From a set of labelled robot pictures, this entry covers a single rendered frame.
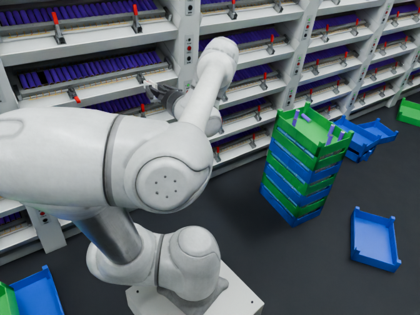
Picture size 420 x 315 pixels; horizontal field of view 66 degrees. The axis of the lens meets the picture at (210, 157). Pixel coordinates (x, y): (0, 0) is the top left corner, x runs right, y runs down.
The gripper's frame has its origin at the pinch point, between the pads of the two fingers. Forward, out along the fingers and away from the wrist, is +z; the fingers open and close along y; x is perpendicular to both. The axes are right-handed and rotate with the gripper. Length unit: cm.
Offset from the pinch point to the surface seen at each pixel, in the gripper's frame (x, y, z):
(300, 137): -28, 58, -27
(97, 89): -0.3, -17.6, 9.3
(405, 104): -73, 242, 11
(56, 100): -0.9, -32.5, 8.4
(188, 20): 20.8, 20.1, 3.7
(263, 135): -57, 82, 21
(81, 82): 2.9, -22.3, 10.6
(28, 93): 2.9, -40.2, 10.6
